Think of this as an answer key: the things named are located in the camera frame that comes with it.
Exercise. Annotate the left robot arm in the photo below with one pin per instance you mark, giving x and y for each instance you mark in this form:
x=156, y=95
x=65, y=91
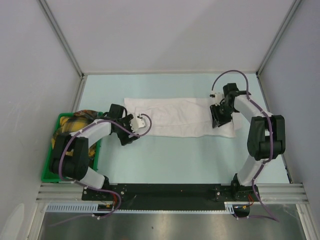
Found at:
x=74, y=143

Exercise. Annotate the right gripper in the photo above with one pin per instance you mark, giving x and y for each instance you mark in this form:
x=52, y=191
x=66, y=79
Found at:
x=217, y=120

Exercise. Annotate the yellow plaid shirt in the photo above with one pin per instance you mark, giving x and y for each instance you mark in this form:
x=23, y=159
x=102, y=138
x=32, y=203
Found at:
x=75, y=122

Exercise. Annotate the white cable duct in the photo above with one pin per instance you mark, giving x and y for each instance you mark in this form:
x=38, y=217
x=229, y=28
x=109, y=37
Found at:
x=96, y=208

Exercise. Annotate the green plastic bin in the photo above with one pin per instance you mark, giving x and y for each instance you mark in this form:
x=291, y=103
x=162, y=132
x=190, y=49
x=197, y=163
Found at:
x=48, y=176

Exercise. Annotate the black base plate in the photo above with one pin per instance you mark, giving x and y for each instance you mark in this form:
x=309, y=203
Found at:
x=173, y=197

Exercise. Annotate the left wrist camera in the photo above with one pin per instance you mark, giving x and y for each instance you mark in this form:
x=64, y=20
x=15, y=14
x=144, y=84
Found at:
x=138, y=122

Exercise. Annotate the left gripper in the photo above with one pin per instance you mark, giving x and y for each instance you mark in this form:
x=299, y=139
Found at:
x=124, y=139

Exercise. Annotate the white long sleeve shirt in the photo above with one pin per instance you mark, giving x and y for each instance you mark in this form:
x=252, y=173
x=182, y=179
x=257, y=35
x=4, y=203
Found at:
x=182, y=117

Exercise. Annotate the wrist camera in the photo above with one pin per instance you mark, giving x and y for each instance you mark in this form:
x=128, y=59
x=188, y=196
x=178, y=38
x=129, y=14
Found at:
x=217, y=97
x=138, y=122

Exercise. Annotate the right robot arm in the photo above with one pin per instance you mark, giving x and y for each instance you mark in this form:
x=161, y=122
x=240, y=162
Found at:
x=266, y=137

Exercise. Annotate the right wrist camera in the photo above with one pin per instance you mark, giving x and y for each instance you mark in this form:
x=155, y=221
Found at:
x=217, y=97

